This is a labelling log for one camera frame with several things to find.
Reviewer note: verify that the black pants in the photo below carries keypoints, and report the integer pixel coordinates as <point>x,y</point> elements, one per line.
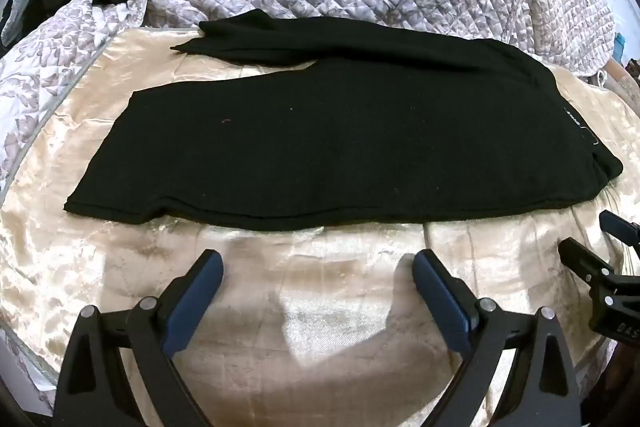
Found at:
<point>350,147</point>

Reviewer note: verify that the beige satin blanket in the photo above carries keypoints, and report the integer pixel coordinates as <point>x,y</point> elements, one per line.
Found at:
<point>325,327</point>

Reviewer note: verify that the small blue container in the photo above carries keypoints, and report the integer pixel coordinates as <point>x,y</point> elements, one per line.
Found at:
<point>620,47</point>

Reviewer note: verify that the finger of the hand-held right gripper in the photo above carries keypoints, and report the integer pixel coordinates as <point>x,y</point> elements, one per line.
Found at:
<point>585,262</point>
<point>620,227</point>

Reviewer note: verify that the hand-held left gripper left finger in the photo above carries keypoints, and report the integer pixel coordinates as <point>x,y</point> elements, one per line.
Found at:
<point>196,288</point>

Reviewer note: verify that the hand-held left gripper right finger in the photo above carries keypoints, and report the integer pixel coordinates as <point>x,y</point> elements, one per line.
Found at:
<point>440,292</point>

